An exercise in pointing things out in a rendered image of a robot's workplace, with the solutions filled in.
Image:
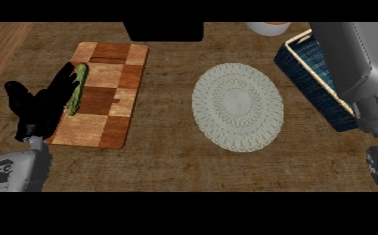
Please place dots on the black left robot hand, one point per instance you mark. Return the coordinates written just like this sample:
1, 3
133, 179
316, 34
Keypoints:
44, 109

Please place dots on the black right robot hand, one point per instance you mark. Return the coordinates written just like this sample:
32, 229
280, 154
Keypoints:
372, 162

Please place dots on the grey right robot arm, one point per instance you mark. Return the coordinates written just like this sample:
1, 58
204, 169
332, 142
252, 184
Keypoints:
351, 69

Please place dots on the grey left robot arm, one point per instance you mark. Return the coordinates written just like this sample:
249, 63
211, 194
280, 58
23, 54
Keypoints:
22, 169

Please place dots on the dark blue wicker basket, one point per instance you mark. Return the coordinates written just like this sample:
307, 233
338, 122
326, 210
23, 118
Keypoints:
310, 75

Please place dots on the round white woven placemat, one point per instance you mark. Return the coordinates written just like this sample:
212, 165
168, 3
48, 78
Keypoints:
237, 107

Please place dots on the green cucumber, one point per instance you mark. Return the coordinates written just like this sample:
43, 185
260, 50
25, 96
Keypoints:
77, 89

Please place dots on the checkered wooden cutting board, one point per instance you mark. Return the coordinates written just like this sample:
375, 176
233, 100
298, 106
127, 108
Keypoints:
105, 92

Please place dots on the black appliance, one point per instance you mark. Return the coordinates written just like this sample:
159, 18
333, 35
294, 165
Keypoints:
164, 30

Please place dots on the white cup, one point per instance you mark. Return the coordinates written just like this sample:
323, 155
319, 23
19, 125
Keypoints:
267, 28

